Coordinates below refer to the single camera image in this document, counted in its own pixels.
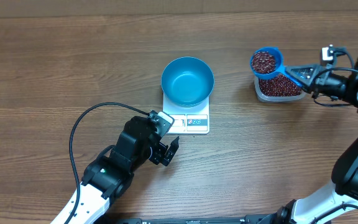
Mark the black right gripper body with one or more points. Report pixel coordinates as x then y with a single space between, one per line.
335 86

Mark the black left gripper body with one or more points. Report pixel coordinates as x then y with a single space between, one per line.
154 153

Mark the blue plastic measuring scoop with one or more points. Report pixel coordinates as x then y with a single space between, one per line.
267 63

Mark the red adzuki beans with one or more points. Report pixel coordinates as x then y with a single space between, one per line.
264 62

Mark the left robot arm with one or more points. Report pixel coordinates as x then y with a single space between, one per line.
111 173

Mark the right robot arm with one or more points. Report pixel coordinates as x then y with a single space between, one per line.
340 195

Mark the white digital kitchen scale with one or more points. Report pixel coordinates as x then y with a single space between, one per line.
188 120

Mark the blue metal bowl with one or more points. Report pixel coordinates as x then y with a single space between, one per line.
187 81

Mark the clear plastic food container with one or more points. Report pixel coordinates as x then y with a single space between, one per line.
277 90

